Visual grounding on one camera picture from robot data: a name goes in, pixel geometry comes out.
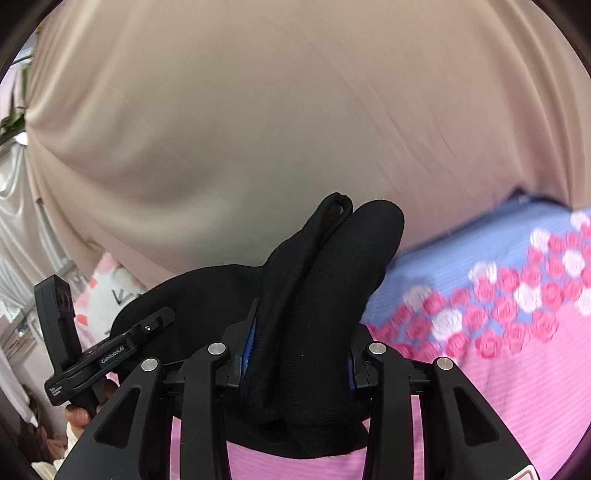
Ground black pants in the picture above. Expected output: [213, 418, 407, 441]
[111, 193, 404, 459]

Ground person's left hand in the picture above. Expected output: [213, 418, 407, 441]
[64, 379, 118, 438]

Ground cat face pillow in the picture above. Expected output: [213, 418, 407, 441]
[74, 253, 146, 351]

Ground white satin cloth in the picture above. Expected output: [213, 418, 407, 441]
[0, 142, 74, 317]

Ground pink floral bed sheet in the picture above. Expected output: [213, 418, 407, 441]
[168, 197, 591, 480]

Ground beige curtain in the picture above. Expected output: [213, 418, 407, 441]
[26, 1, 590, 286]

